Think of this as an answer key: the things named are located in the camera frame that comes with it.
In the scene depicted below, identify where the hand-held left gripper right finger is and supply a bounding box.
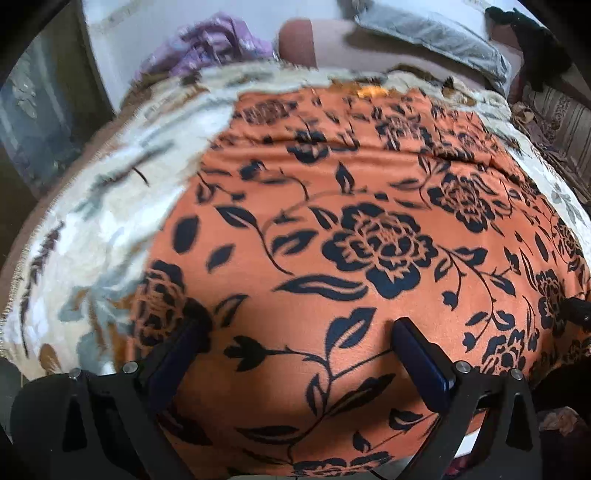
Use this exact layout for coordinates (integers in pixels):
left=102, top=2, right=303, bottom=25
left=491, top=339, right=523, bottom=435
left=392, top=316, right=541, bottom=480

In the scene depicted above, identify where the brown bolster pillow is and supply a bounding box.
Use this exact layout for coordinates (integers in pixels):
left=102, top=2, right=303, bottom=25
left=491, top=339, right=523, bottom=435
left=277, top=18, right=525, bottom=88

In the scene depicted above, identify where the black cloth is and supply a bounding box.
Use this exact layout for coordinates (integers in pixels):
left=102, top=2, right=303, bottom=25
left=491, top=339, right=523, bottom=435
left=485, top=4, right=573, bottom=90

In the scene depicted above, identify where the purple crumpled cloth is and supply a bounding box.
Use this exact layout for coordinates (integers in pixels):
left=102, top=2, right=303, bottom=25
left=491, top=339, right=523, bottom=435
left=139, top=11, right=278, bottom=81

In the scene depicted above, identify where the wooden glass-door cabinet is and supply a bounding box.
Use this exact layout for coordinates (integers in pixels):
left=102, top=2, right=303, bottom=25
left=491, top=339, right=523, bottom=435
left=0, top=4, right=116, bottom=259

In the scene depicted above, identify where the cream leaf-print blanket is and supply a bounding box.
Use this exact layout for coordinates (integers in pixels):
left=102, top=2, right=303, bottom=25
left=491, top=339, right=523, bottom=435
left=0, top=60, right=591, bottom=384

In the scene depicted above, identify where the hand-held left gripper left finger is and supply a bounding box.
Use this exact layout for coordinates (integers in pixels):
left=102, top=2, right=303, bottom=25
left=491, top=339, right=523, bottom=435
left=62, top=318, right=214, bottom=480

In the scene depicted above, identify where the orange black floral garment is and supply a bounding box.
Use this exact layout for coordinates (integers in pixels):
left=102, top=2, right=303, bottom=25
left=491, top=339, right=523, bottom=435
left=122, top=88, right=591, bottom=480

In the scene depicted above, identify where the striped brown sofa cushion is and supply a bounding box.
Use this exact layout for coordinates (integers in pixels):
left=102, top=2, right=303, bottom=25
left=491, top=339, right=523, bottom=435
left=512, top=69, right=591, bottom=195

